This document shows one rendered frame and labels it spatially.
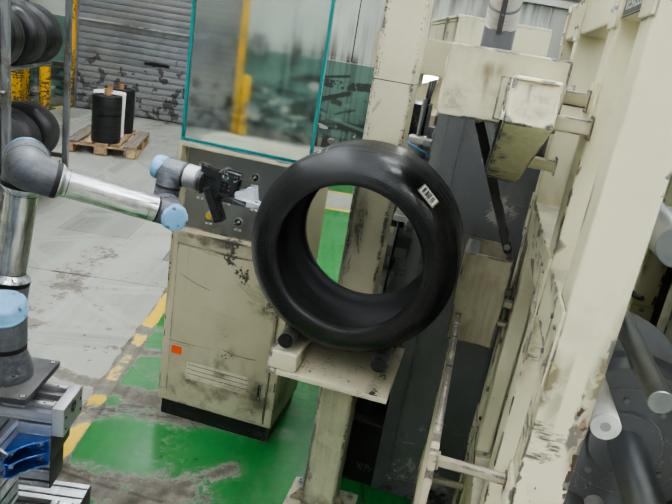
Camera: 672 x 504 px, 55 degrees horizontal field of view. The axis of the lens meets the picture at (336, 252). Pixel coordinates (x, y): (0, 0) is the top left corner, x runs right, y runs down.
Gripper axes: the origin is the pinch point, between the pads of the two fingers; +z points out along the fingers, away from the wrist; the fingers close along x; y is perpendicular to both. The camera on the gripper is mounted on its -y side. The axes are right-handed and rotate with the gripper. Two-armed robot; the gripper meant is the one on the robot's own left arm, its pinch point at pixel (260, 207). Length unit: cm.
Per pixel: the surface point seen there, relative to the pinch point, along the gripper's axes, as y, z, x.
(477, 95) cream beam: 50, 51, -36
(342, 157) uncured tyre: 23.7, 21.8, -10.1
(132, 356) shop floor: -135, -80, 100
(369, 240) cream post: -7.3, 31.3, 25.0
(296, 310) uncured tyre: -21.4, 21.1, -13.3
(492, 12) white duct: 72, 45, 78
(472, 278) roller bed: -6, 66, 18
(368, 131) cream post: 26.6, 21.1, 25.3
